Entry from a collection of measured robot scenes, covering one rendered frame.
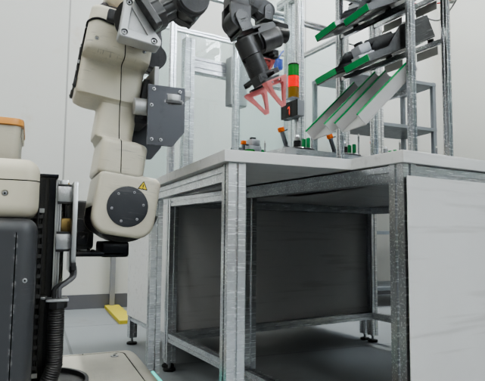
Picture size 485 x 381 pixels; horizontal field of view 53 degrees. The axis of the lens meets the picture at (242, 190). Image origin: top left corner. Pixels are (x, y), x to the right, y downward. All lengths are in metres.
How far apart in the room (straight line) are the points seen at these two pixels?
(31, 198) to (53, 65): 3.63
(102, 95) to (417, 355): 1.00
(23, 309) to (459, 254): 1.02
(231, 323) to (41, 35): 3.89
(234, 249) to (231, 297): 0.11
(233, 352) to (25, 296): 0.48
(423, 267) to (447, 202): 0.18
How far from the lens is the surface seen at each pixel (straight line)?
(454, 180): 1.35
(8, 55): 4.70
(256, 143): 2.23
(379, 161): 1.26
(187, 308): 2.53
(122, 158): 1.29
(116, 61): 1.36
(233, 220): 1.18
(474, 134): 6.15
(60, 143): 4.53
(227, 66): 3.10
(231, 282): 1.18
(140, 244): 2.85
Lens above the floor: 0.66
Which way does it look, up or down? 5 degrees up
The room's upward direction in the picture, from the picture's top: 1 degrees clockwise
